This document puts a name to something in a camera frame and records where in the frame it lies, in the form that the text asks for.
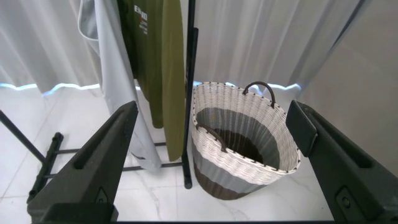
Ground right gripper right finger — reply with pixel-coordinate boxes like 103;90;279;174
285;99;398;222

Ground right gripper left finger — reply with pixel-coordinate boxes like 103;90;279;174
27;100;139;222

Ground pale grey shorts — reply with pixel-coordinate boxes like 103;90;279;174
77;0;162;172

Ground black clothes rack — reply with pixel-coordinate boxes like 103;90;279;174
0;0;200;205

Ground white laundry basket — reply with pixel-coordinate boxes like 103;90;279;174
190;81;302;201

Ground green shirt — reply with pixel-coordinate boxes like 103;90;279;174
116;0;187;162

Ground white curtain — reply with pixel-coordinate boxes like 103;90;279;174
0;0;373;94

